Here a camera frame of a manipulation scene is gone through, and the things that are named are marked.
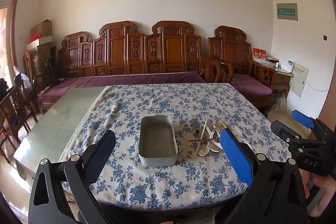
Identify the rectangular metal tin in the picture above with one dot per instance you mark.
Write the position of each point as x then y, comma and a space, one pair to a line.
157, 140

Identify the white desk device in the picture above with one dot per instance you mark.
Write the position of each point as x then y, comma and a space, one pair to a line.
286, 65

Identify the carved wooden sofa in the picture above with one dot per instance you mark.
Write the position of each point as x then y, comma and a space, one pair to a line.
118, 50

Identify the wooden side table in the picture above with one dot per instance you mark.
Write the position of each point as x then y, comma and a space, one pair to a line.
282, 79

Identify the blue floral tablecloth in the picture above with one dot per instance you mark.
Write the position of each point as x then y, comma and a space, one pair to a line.
157, 100

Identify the wooden door frame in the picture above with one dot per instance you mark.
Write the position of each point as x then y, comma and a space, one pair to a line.
15, 16

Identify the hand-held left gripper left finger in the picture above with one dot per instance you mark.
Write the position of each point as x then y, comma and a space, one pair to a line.
101, 158

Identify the dark cabinet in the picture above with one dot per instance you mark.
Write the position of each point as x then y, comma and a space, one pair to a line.
43, 61

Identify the black desk lamp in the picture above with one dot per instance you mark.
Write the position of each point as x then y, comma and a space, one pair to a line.
48, 64

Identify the red bundle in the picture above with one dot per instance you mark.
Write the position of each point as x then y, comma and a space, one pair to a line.
35, 38

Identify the carved wooden armchair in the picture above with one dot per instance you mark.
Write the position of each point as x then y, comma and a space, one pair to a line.
231, 48

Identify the short purple seat cushion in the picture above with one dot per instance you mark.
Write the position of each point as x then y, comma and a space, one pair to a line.
249, 83

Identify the white leaning board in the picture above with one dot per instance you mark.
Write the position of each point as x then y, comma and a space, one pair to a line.
298, 79

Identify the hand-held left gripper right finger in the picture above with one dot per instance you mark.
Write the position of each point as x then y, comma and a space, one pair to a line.
236, 158

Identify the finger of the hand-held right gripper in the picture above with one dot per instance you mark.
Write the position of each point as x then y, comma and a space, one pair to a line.
282, 130
303, 119

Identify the clear plastic bag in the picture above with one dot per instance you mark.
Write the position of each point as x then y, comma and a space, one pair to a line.
22, 78

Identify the grey fluffy duster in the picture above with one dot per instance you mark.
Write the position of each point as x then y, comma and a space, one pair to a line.
279, 103

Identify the brown cardboard box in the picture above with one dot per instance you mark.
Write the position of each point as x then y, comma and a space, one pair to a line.
43, 28

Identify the white flat box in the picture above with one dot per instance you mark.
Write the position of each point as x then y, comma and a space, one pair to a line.
39, 43

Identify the person's right hand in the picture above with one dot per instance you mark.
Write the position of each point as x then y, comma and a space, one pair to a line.
323, 187

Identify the grey wall electrical panel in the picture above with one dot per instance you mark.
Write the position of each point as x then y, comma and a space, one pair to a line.
287, 12

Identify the red desk calendar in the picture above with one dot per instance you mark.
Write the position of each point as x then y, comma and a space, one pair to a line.
259, 54

